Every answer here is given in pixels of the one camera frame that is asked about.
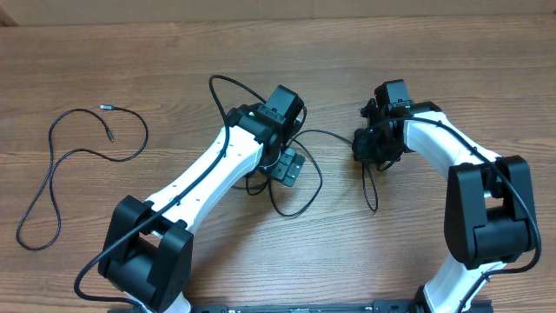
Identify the separated black usb cable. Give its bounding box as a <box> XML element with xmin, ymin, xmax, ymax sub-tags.
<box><xmin>16</xmin><ymin>103</ymin><xmax>149</xmax><ymax>252</ymax></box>

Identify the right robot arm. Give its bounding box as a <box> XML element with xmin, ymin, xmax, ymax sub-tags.
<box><xmin>352</xmin><ymin>79</ymin><xmax>542</xmax><ymax>312</ymax></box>

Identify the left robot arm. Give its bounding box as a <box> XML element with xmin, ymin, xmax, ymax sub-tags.
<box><xmin>98</xmin><ymin>85</ymin><xmax>306</xmax><ymax>312</ymax></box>

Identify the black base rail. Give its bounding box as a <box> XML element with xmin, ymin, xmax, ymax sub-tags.
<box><xmin>191</xmin><ymin>300</ymin><xmax>425</xmax><ymax>313</ymax></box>

